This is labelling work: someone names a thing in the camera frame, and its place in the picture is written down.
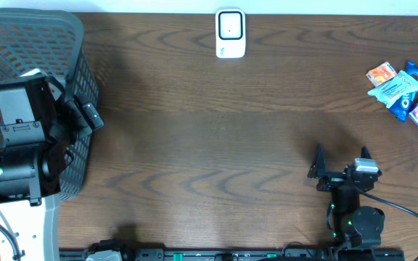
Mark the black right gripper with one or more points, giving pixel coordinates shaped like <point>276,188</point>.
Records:
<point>318,167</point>

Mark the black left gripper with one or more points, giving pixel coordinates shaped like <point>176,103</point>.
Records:
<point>86,112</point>

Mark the blue Oreo cookie pack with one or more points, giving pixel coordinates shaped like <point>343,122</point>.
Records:
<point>403,105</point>

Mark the green wet wipes pack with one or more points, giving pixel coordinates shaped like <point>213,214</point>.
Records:
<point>389,92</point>

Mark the orange tissue pack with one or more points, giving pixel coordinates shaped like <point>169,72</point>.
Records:
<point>381,74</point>

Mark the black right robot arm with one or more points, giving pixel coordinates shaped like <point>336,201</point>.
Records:
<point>354,226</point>

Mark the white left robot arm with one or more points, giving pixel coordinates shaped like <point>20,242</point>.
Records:
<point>29,204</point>

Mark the white barcode scanner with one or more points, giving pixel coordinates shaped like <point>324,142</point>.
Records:
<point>230,33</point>

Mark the grey plastic basket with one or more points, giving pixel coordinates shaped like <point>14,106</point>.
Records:
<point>50,41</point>

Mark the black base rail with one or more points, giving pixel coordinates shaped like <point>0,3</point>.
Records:
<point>116,250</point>

